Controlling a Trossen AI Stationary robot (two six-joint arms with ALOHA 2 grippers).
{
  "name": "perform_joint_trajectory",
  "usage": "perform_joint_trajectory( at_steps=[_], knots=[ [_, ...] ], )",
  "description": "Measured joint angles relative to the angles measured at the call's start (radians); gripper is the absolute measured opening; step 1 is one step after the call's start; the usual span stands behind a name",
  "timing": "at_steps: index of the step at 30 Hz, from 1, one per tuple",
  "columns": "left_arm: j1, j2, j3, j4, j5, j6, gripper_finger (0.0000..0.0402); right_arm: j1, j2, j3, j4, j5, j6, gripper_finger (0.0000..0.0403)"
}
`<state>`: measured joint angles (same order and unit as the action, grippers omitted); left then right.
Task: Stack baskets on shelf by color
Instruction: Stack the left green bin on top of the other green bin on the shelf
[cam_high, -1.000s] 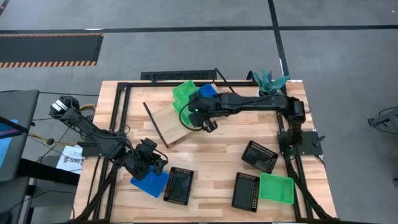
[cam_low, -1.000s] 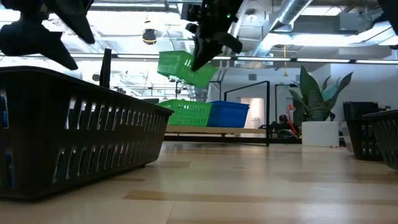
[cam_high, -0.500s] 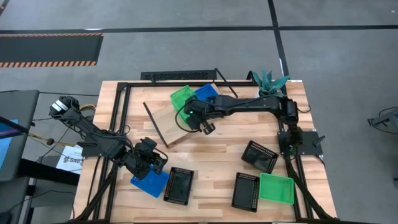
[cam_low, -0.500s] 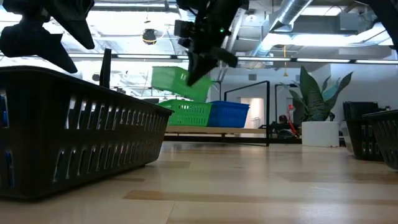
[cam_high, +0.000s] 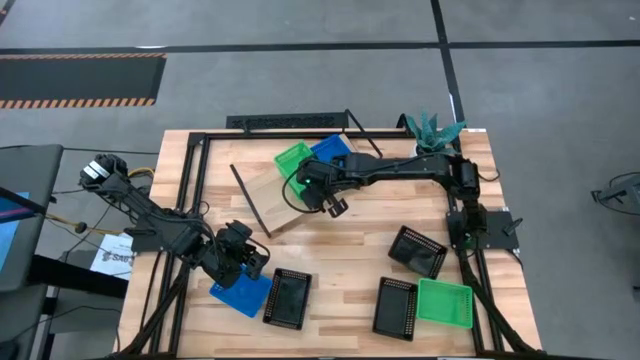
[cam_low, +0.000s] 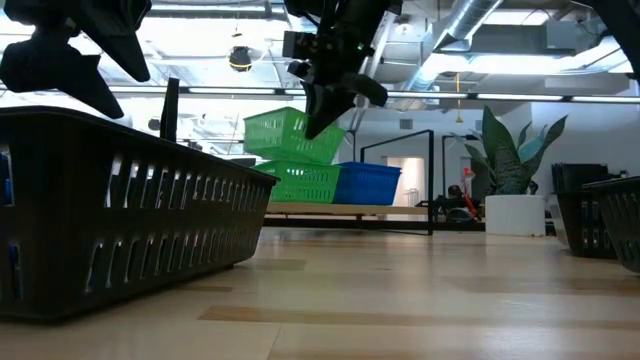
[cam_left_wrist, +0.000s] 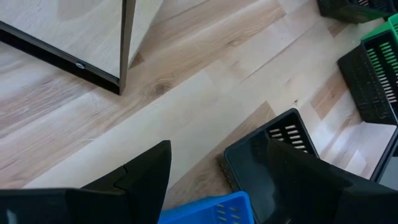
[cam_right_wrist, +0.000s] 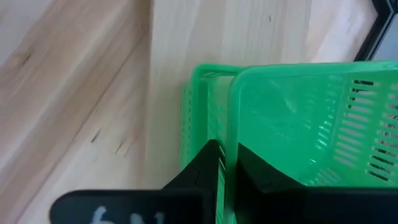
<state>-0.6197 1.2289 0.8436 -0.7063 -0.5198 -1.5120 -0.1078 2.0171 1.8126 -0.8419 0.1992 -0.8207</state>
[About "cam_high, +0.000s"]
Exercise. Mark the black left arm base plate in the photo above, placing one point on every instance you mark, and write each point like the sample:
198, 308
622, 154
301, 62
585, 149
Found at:
145, 242

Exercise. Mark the blue plastic slotted basket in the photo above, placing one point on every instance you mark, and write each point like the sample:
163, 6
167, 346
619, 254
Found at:
245, 299
327, 147

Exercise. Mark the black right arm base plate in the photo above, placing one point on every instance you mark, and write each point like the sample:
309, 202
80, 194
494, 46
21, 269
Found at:
500, 231

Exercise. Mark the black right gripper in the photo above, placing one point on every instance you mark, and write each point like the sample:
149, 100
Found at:
322, 180

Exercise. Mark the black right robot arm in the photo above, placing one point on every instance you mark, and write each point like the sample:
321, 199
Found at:
410, 167

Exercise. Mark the black plastic slotted basket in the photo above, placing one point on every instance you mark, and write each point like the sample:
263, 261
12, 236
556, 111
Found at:
395, 309
287, 299
417, 252

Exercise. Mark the white printed paper sheet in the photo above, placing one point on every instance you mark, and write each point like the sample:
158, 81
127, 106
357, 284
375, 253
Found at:
112, 257

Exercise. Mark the green plastic slotted basket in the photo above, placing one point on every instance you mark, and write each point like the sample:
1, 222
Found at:
289, 157
445, 303

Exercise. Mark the grey side desk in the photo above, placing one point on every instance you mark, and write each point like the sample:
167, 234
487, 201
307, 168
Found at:
25, 225

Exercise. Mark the black hazard-striped floor mat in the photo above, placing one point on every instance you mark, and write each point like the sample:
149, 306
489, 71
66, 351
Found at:
80, 77

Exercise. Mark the blue sheet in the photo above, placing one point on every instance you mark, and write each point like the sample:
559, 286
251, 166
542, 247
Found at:
7, 230

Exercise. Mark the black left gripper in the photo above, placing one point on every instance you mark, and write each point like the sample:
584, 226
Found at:
232, 250

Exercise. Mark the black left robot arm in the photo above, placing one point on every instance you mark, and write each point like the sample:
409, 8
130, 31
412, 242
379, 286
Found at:
150, 215

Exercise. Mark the black perforated metal panel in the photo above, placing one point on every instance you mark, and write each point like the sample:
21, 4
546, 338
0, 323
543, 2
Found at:
287, 120

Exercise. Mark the teal plant in white pot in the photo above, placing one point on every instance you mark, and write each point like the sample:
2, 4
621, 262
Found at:
432, 135

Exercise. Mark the black aluminium table frame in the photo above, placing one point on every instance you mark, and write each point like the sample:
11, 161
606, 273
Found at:
250, 135

